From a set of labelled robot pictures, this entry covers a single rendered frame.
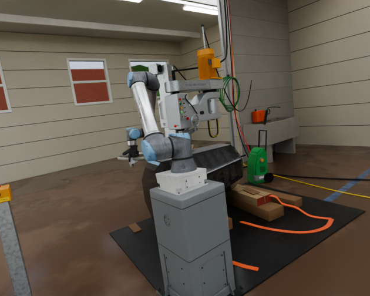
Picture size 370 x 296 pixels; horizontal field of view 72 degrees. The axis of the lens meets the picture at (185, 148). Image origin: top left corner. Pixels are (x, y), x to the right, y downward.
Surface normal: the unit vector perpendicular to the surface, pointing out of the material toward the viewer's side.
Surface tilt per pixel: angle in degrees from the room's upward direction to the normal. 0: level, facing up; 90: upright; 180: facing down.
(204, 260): 90
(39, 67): 90
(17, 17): 90
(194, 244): 90
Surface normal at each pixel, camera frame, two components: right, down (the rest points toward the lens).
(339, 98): -0.78, 0.19
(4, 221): 0.54, 0.07
